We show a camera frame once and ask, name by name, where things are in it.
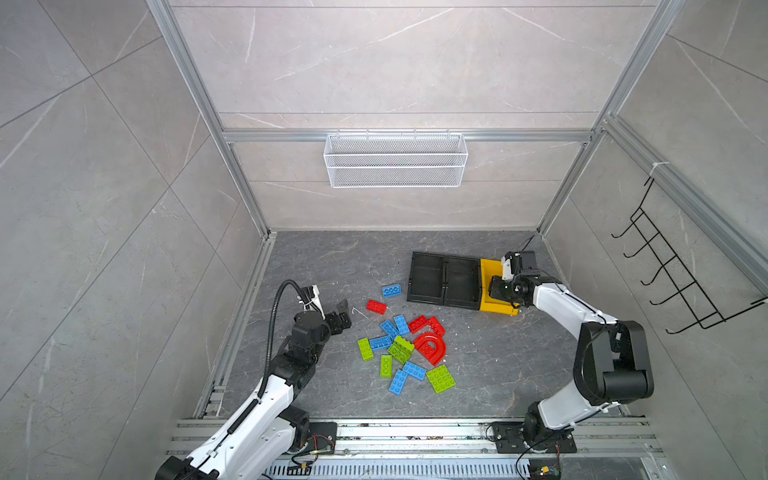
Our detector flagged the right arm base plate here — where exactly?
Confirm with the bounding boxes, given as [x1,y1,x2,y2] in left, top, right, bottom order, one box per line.
[487,421,577,454]

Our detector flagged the green lego stacked centre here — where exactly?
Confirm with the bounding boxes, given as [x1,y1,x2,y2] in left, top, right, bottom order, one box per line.
[388,336,415,365]

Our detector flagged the red arch lego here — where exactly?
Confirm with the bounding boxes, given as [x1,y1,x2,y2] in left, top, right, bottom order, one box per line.
[413,332,447,367]

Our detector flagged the green lego small lower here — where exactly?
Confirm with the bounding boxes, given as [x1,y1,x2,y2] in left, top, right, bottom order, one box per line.
[379,354,393,379]

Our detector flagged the aluminium front rail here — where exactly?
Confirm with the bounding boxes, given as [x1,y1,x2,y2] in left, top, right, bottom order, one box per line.
[164,418,666,480]

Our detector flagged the blue lego centre left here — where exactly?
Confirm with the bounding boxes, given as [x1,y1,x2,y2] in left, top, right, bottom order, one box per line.
[381,320,399,340]

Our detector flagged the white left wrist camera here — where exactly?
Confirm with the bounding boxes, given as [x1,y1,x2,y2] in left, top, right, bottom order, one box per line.
[300,285,325,317]

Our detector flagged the white wire mesh basket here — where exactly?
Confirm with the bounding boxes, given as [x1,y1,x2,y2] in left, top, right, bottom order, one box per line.
[323,133,469,188]

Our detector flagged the blue lego lower right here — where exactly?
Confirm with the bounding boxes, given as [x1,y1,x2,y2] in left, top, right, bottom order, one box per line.
[402,361,427,381]

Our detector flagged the black bin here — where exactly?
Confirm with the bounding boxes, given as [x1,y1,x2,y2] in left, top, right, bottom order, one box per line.
[407,252,445,305]
[443,256,482,311]

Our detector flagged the blue lego near bins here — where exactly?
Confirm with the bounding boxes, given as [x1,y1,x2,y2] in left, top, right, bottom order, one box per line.
[381,284,402,299]

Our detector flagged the blue lego centre right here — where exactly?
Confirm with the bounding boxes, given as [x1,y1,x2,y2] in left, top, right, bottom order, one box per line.
[394,315,410,336]

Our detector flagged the white zip tie scrap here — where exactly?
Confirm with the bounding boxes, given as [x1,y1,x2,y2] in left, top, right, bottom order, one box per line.
[352,307,369,320]

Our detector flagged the blue lego low left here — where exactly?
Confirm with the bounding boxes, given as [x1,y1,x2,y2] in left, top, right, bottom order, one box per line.
[369,336,393,352]

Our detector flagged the black wire hook rack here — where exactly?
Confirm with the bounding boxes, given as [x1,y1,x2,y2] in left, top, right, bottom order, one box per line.
[611,177,767,335]

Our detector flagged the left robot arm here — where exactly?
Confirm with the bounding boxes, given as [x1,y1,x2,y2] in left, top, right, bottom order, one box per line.
[155,279,352,479]

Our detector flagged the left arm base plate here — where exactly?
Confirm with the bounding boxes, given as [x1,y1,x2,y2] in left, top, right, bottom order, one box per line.
[287,421,338,454]

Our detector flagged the green lego far left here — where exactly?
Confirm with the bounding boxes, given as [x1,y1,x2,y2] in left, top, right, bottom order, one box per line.
[358,338,374,361]

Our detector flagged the yellow plastic bin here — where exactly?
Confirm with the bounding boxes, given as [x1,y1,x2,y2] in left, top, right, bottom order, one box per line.
[479,259,519,316]

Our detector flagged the blue lego bottom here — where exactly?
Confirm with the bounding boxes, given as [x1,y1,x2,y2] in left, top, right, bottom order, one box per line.
[389,370,408,396]

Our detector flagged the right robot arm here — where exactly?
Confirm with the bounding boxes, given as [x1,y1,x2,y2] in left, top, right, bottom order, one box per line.
[480,251,655,444]

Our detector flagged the green lego large plate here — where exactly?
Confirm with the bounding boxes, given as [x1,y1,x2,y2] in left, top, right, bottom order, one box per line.
[426,365,456,394]

